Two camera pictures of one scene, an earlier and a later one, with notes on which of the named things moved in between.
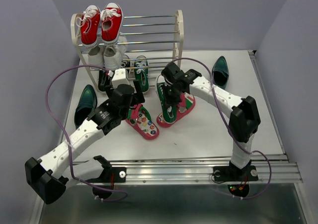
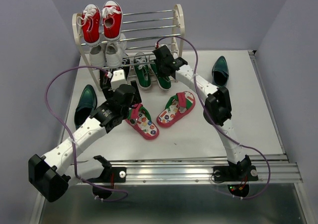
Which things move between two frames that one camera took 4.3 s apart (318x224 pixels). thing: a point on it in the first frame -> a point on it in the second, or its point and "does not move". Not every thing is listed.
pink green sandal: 187,102 does not move
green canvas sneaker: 169,113 -> 164,82
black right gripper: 169,101 -> 161,73
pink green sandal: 138,117 does not move
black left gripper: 138,92 does not move
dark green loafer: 87,105 does not move
